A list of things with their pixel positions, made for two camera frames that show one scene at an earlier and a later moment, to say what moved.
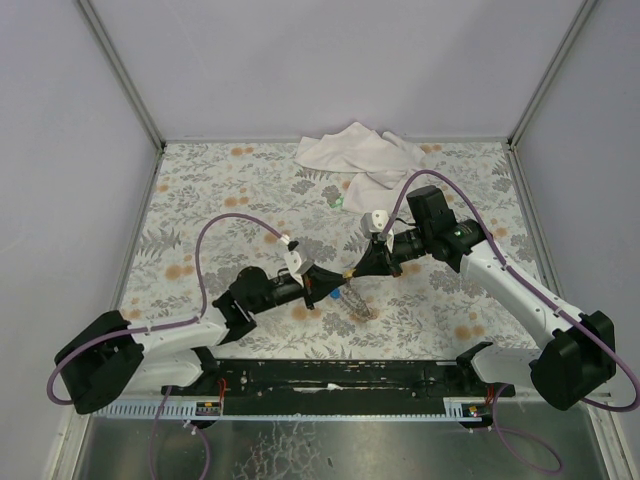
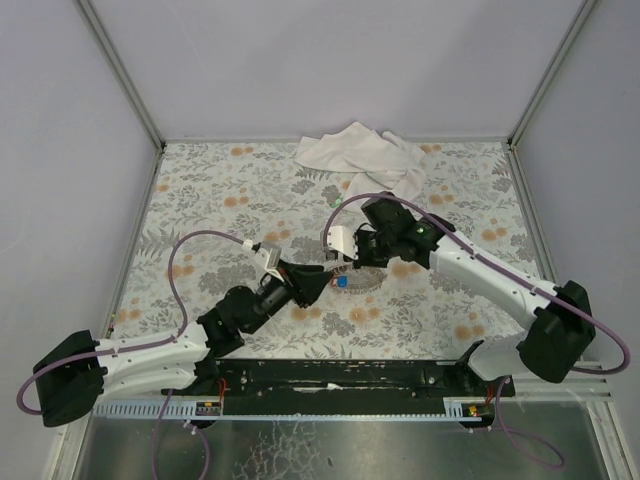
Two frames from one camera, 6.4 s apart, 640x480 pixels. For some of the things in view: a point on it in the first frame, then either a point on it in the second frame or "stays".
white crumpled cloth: x=379 y=164 stays
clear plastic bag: x=357 y=305 to x=361 y=280
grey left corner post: x=120 y=71 stays
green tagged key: x=339 y=202 stays
